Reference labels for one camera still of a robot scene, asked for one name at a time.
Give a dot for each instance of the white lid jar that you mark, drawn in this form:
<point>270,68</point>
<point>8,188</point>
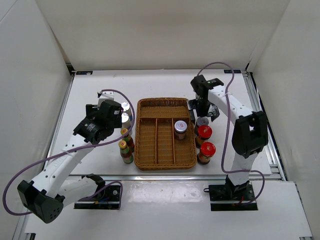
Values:
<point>180,129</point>
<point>200,121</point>

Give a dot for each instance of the wicker divided basket tray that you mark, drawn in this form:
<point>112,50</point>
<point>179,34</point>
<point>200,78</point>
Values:
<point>156,147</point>

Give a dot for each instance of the green label sauce bottle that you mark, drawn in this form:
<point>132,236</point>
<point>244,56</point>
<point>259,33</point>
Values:
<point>128,139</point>
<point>125,152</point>

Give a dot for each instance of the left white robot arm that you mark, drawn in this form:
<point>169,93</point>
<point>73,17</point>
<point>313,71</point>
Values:
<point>46,195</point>

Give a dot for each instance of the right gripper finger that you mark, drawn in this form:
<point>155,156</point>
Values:
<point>192,104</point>
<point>192,117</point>

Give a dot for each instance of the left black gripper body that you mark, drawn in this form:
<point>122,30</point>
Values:
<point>91,110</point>

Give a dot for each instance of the silver lid shaker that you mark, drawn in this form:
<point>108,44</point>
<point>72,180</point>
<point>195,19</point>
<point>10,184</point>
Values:
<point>126,123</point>
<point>128,110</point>

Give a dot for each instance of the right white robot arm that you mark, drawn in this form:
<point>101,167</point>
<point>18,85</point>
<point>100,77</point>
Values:
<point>250,132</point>

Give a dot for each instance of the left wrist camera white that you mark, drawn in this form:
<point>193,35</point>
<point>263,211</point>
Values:
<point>104,95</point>

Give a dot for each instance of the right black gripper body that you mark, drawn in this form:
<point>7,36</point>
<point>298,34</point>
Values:
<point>202,107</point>

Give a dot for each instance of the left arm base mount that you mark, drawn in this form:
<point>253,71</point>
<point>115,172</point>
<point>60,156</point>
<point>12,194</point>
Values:
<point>109,199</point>

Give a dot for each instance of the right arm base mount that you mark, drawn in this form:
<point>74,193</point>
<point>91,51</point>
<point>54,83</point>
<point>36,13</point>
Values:
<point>223,200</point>

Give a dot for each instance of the red lid chili jar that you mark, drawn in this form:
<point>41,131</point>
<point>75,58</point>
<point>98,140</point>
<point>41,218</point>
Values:
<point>206,152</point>
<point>204,132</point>

